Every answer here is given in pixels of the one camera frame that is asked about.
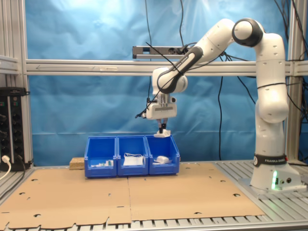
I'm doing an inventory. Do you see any white gauze packet clear film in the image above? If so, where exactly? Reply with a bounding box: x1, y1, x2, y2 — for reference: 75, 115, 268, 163
154, 129, 172, 139

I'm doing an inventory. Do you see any blue plastic bin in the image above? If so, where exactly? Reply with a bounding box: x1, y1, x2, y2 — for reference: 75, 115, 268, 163
84, 136, 118, 178
116, 135, 150, 176
145, 134, 180, 176

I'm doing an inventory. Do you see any light blue surgical mask stack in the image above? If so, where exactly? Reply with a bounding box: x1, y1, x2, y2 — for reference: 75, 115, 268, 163
123, 152, 144, 167

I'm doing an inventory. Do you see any black power strip on beam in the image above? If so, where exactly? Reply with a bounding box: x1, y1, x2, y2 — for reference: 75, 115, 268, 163
132, 45, 194, 60

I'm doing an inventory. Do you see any brown cardboard sheet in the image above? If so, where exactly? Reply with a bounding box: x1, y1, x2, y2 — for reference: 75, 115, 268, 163
0, 167, 132, 230
127, 162, 267, 221

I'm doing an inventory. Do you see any OSB wood board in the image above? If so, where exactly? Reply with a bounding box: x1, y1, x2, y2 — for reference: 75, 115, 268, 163
69, 157, 86, 171

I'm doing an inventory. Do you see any black power distribution unit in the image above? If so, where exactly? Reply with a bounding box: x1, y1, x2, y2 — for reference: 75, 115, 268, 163
0, 87, 27, 172

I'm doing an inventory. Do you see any white power plug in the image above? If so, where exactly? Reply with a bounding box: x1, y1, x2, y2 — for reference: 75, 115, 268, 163
0, 155, 12, 181

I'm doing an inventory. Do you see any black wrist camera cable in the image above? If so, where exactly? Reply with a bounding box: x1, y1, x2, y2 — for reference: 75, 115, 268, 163
134, 42, 200, 119

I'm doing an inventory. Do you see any black hanging cable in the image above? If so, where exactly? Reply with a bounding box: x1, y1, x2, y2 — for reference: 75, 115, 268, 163
217, 51, 225, 160
145, 0, 153, 47
180, 0, 185, 47

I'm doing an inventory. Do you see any aluminium horizontal frame beam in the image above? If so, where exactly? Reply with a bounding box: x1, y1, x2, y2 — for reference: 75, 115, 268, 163
25, 59, 293, 77

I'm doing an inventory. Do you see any aluminium frame post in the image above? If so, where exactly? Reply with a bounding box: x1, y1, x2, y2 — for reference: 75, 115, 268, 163
0, 0, 34, 167
286, 0, 308, 166

